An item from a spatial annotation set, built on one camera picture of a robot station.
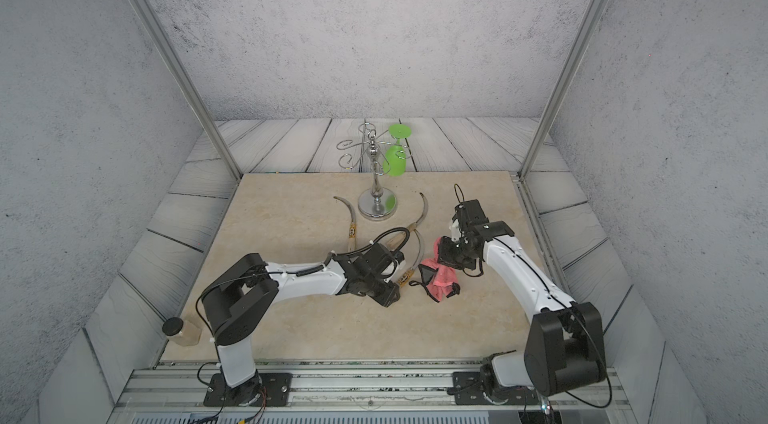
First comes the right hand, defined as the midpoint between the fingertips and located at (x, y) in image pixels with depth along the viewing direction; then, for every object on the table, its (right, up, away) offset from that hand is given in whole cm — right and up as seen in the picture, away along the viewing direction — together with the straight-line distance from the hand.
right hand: (442, 258), depth 83 cm
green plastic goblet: (-13, +30, +14) cm, 35 cm away
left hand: (-11, -12, +4) cm, 17 cm away
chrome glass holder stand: (-19, +14, +28) cm, 36 cm away
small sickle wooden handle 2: (-27, +7, +21) cm, 35 cm away
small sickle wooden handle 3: (-6, +7, +21) cm, 23 cm away
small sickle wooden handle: (-6, -4, +13) cm, 15 cm away
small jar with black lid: (-65, -17, -8) cm, 68 cm away
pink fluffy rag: (-1, -6, -4) cm, 7 cm away
